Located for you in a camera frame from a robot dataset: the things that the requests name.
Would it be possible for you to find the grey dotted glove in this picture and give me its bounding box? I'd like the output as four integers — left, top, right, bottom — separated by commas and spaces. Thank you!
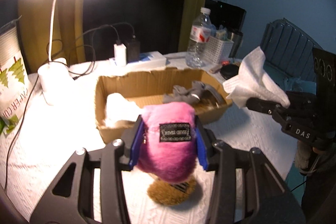
162, 81, 211, 105

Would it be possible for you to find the pink fuzzy pouch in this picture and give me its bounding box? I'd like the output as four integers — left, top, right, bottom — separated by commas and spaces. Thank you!
137, 102, 197, 184

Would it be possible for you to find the white charger adapter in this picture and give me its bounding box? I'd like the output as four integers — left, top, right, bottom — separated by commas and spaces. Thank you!
114, 43, 127, 67

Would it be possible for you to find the black cable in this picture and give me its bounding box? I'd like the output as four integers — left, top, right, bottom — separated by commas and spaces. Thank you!
4, 22, 136, 192

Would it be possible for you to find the white fluffy item in box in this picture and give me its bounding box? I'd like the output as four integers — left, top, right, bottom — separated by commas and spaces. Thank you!
105, 93, 142, 128

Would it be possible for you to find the paper cup package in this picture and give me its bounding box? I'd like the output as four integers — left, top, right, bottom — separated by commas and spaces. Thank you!
0, 20, 32, 134

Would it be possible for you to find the white flat box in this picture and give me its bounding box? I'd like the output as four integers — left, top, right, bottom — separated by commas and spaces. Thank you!
125, 51, 167, 71

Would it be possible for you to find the white paper towel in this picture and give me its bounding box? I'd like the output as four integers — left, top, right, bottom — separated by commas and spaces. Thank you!
223, 47, 290, 108

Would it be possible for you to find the black round dish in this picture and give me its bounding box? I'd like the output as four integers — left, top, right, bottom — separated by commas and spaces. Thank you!
220, 64, 239, 80

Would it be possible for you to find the clear packet in box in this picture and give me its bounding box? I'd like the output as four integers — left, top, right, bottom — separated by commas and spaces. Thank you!
194, 86, 225, 107

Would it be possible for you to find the black power adapter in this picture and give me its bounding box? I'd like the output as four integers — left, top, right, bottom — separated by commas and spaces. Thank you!
124, 39, 140, 63

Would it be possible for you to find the cardboard box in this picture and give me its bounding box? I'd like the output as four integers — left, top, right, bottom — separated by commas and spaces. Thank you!
94, 67, 232, 144

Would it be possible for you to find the dark blue chair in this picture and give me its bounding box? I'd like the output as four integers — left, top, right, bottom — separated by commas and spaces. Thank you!
260, 18, 322, 82

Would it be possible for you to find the white plastic basket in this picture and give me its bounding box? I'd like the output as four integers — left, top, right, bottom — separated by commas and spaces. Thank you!
203, 36, 234, 64

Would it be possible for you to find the clear water bottle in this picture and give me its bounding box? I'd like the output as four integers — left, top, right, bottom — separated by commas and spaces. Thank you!
186, 7, 212, 68

